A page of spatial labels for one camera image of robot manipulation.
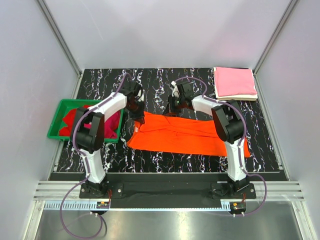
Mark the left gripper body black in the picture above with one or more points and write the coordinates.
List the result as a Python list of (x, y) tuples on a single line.
[(138, 107)]

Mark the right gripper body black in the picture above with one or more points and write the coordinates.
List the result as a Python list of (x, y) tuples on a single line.
[(176, 103)]

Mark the orange t shirt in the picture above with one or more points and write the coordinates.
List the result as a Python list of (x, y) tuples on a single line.
[(178, 135)]

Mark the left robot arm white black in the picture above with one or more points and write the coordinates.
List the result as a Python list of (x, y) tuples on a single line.
[(88, 133)]

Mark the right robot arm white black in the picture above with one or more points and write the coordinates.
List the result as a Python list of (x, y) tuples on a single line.
[(230, 126)]

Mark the magenta t shirt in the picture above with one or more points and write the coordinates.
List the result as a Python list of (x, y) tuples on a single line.
[(110, 125)]

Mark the red t shirt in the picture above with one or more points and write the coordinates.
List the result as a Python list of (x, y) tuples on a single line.
[(68, 120)]

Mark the green plastic bin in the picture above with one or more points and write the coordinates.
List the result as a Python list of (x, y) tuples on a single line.
[(64, 107)]

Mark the cream folded t shirt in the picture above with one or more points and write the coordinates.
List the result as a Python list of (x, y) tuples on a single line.
[(237, 98)]

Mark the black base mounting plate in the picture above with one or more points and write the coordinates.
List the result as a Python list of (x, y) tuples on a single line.
[(146, 191)]

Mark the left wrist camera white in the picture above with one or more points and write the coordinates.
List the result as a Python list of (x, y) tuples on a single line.
[(140, 97)]

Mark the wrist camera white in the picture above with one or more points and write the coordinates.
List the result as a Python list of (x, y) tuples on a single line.
[(175, 90), (140, 97)]

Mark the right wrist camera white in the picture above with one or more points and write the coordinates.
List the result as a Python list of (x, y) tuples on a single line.
[(175, 90)]

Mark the left aluminium corner post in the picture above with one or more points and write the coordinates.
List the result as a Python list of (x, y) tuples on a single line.
[(58, 35)]

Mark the aluminium corner post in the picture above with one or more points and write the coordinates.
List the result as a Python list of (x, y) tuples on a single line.
[(58, 35), (277, 31)]

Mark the aluminium frame rail front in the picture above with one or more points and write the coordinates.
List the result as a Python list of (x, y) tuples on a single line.
[(65, 195)]

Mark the right aluminium corner post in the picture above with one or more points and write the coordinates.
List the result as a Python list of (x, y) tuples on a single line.
[(277, 31)]

